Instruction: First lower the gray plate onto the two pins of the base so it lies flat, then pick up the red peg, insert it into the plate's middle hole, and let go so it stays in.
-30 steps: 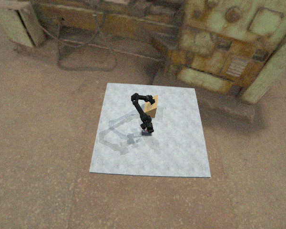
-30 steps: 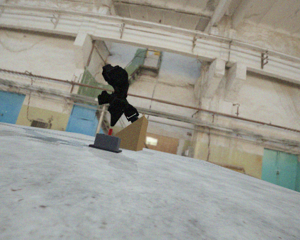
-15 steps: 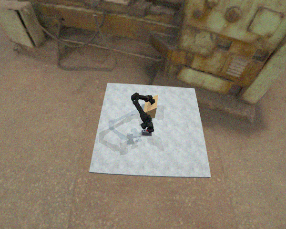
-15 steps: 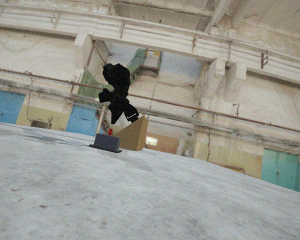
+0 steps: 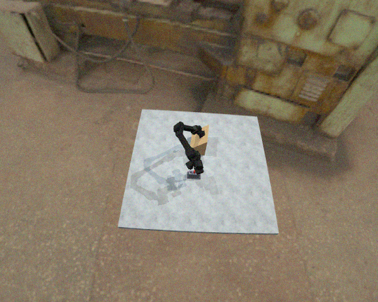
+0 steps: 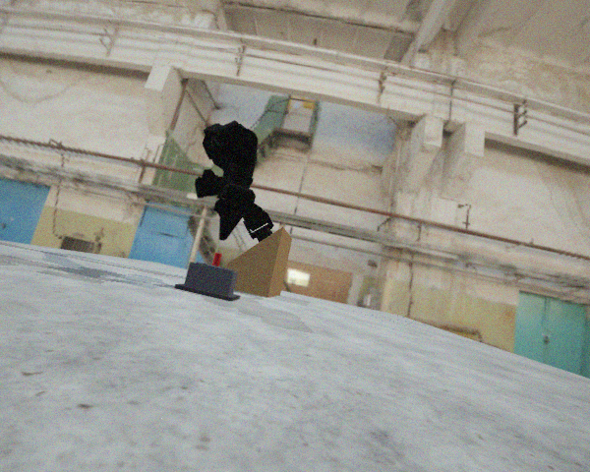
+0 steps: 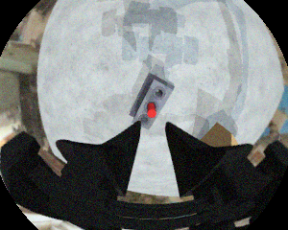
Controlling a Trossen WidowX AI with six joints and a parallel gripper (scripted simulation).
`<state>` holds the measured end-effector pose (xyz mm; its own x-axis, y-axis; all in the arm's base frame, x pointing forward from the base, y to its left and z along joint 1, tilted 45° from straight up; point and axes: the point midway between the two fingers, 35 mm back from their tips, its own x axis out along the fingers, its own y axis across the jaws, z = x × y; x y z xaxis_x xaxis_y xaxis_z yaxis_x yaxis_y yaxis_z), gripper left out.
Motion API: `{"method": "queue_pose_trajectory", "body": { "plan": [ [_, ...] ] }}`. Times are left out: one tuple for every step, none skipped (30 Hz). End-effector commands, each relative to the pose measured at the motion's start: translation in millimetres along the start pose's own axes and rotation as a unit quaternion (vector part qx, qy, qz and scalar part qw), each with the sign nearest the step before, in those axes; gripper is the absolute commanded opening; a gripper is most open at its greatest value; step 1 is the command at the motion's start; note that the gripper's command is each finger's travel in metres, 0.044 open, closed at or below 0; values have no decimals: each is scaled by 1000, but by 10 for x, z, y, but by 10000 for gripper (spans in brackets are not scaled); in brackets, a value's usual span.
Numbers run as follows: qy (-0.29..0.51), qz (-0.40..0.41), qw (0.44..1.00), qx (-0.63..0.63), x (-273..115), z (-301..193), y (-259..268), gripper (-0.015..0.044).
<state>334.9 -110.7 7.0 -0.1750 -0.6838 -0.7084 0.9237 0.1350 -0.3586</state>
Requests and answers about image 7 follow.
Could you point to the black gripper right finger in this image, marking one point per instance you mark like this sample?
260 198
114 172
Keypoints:
194 161

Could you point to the grey plate with three holes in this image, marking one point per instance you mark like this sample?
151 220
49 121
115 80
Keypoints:
152 97

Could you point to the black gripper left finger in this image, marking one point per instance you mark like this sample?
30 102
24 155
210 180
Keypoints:
114 157

